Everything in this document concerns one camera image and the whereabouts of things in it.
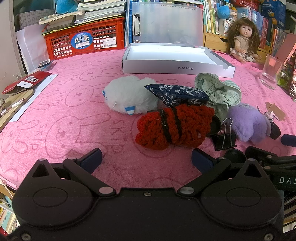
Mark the white cardboard box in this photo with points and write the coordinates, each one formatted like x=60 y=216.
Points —
x=175 y=68

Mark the purple plush toy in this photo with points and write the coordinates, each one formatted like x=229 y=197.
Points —
x=247 y=122

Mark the wooden drawer organizer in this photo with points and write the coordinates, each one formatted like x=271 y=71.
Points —
x=215 y=42

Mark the white paper sheets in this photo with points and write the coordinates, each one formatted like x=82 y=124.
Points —
x=30 y=46

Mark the clear plastic wrapper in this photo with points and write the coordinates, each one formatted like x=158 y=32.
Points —
x=268 y=115

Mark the small white carton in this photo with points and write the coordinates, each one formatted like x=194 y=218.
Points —
x=225 y=26

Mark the clear glass pitcher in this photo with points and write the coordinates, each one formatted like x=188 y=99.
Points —
x=270 y=74

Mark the red knitted pouch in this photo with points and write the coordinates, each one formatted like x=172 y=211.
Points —
x=185 y=120

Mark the red plastic crate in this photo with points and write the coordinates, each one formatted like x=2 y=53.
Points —
x=60 y=44

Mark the black round container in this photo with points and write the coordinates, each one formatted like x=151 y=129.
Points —
x=275 y=133

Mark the pink stand holder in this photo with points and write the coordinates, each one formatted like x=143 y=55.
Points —
x=286 y=51

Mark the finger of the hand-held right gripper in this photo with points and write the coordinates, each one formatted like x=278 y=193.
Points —
x=256 y=154
x=288 y=140

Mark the row of shelf books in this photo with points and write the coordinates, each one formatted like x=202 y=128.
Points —
x=266 y=25

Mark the white paper sheet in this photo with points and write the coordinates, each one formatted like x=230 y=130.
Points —
x=39 y=92

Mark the red plastic basket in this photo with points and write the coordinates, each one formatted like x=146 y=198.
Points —
x=245 y=4

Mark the navy patterned cloth pouch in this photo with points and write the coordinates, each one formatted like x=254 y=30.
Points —
x=175 y=92

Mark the black round lid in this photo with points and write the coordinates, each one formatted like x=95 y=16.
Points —
x=234 y=155
x=216 y=126

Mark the large blue plush toy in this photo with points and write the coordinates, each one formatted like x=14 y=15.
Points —
x=223 y=11

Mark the green floral cloth pouch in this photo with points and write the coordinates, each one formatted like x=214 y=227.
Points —
x=222 y=92

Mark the grey cutting mat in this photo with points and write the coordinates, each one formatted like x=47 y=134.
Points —
x=27 y=19

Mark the wooden board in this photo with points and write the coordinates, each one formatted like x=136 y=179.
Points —
x=13 y=109

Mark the translucent clipboard folder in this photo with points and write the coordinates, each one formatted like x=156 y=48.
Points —
x=166 y=23

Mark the brown-haired doll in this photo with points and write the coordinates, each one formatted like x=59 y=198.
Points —
x=242 y=39

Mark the pen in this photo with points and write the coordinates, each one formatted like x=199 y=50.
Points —
x=13 y=105

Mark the stack of books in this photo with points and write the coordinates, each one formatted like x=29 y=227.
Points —
x=97 y=14

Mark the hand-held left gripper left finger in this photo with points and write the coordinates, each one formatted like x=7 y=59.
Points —
x=91 y=160

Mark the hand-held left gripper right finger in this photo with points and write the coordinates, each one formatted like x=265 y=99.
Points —
x=201 y=160

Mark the brown cardboard piece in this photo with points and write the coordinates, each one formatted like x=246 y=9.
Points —
x=276 y=111

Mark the small black device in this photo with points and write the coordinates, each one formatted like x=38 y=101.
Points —
x=44 y=64

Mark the pink rabbit print towel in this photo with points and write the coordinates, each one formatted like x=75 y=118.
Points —
x=69 y=104

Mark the red booklet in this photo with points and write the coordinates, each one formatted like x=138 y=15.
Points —
x=27 y=81

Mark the blue and white plush toy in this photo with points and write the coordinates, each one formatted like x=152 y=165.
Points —
x=66 y=5

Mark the black binder clip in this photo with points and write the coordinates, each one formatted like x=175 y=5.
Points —
x=225 y=143

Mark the blue cardboard box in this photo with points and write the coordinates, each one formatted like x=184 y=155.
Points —
x=274 y=9

